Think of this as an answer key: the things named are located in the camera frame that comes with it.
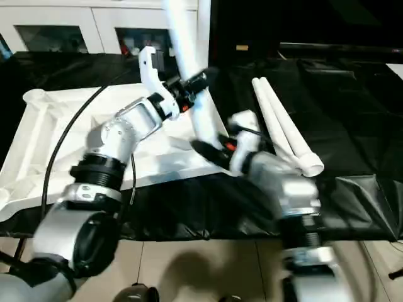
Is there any white plastic table top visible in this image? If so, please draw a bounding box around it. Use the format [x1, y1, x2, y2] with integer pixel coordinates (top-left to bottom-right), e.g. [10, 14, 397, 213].
[0, 81, 230, 221]

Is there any black mat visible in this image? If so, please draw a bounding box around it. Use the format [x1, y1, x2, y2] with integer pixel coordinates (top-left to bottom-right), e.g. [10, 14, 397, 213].
[0, 50, 403, 243]

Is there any white cabinet with glass doors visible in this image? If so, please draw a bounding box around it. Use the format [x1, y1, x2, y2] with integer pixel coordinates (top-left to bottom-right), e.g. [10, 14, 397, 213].
[0, 0, 200, 55]

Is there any blue box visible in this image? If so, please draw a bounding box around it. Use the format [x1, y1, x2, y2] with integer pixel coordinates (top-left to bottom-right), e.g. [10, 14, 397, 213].
[0, 33, 13, 60]

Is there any white flat board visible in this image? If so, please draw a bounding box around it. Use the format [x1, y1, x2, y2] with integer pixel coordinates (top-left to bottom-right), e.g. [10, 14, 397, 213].
[385, 64, 403, 79]

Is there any grey robot torso cover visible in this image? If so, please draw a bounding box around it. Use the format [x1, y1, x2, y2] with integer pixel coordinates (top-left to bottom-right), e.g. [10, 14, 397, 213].
[0, 256, 78, 302]

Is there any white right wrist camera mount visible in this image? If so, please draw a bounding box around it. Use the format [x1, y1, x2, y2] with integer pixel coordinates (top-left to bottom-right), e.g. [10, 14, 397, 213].
[227, 109, 263, 176]

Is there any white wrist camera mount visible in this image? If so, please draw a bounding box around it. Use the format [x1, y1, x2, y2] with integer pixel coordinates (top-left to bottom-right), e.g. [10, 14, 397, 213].
[227, 109, 263, 176]
[137, 46, 183, 123]

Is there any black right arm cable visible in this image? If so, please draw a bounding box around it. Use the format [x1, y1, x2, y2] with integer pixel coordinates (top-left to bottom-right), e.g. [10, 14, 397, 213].
[239, 125, 380, 302]

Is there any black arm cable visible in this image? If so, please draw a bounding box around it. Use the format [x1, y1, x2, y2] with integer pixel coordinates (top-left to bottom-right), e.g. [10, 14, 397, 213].
[40, 84, 140, 228]
[239, 125, 380, 302]

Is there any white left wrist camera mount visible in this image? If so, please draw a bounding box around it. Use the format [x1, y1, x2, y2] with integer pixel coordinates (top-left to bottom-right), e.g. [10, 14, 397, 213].
[137, 46, 183, 123]

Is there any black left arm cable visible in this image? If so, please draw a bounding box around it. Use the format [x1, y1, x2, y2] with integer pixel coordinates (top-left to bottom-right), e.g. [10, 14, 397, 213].
[40, 84, 140, 228]

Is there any black metal stand frame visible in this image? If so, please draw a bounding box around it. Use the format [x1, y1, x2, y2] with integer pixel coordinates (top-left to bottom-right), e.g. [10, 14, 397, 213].
[0, 237, 26, 273]

